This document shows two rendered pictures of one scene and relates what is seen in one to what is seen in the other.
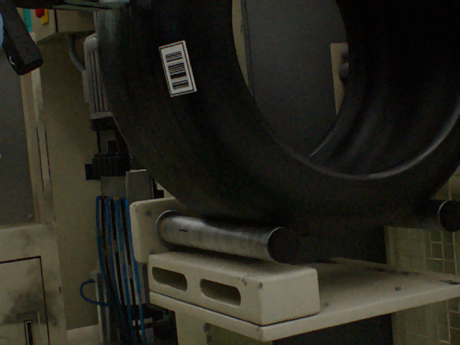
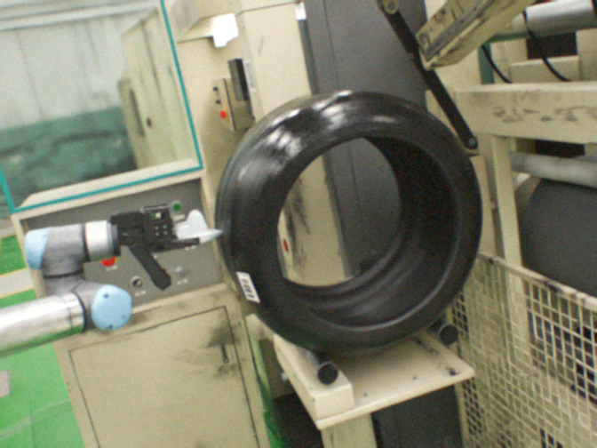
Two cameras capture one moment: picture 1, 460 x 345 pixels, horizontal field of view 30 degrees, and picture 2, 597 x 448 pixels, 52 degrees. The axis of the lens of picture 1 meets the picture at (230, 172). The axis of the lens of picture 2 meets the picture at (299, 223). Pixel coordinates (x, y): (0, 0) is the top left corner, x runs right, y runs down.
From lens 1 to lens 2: 59 cm
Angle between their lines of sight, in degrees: 19
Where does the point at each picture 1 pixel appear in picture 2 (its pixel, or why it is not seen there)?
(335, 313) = (366, 406)
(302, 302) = (343, 404)
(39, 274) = (226, 316)
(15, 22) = (151, 266)
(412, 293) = (421, 385)
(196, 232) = not seen: hidden behind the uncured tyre
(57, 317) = (239, 339)
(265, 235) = (316, 367)
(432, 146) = (429, 299)
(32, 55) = (164, 282)
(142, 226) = not seen: hidden behind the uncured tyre
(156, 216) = not seen: hidden behind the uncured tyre
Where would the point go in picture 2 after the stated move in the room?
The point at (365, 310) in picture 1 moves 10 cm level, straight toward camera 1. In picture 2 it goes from (386, 402) to (376, 430)
